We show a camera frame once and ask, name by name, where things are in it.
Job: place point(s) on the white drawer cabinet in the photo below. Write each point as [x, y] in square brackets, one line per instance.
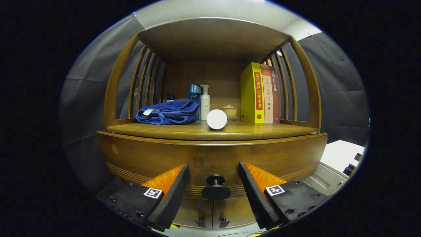
[338, 153]

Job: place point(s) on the black round drawer knob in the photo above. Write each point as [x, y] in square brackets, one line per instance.
[215, 190]

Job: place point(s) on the wooden countertop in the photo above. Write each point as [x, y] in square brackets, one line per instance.
[263, 130]

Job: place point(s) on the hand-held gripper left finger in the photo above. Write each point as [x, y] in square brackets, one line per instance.
[172, 197]

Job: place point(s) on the folded blue towel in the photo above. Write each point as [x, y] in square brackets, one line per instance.
[171, 112]

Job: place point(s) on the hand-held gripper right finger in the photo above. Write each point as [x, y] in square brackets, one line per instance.
[255, 197]

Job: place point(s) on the brown wooden cabinet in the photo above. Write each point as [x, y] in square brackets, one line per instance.
[213, 39]

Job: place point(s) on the white green cosmetic tube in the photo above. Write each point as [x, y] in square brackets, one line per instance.
[217, 119]

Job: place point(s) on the small blue capped lotion bottle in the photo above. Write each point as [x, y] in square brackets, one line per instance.
[170, 96]

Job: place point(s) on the white pump bottle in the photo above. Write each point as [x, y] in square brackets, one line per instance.
[205, 102]

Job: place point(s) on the thick yellow book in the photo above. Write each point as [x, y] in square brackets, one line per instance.
[250, 95]

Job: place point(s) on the wooden cabinet door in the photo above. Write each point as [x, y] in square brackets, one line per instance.
[190, 210]
[235, 210]

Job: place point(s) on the brown book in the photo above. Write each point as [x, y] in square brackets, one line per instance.
[276, 95]

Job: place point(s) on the brown wooden drawer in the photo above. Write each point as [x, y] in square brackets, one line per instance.
[213, 158]

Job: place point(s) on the teal blue cosmetic bottle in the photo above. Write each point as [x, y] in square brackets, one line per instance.
[194, 93]

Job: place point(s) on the beige lidded tea cup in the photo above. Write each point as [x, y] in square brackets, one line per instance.
[230, 111]

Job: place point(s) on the orange and white book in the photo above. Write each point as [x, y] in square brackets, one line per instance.
[268, 95]

